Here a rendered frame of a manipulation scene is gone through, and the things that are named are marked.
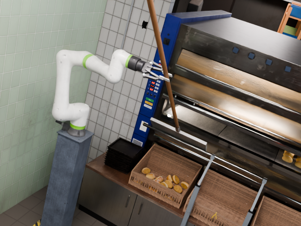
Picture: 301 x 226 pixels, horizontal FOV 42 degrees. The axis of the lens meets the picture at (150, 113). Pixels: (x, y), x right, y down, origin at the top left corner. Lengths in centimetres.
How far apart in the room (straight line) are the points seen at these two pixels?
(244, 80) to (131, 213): 166
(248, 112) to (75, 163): 164
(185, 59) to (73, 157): 144
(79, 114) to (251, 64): 159
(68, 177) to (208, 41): 173
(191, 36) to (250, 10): 889
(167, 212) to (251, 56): 161
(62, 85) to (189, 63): 137
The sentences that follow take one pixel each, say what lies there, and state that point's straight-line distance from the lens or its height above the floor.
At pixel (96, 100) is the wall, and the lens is 431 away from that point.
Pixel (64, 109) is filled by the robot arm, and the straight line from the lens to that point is 293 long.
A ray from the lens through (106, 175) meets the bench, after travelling 385.
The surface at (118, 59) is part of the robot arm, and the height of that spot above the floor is 195.
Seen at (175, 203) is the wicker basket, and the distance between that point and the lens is 369.
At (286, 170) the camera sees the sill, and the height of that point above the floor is 117.
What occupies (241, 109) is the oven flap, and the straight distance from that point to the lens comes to 370.
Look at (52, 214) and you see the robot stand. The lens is 350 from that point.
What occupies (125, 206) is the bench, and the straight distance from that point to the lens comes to 386.
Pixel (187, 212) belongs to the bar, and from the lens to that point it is 355.
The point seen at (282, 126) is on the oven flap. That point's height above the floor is 155.
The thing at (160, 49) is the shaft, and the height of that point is 217.
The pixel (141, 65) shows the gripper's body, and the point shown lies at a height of 197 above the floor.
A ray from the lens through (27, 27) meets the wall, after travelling 325.
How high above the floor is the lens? 266
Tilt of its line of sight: 22 degrees down
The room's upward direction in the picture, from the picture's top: 16 degrees clockwise
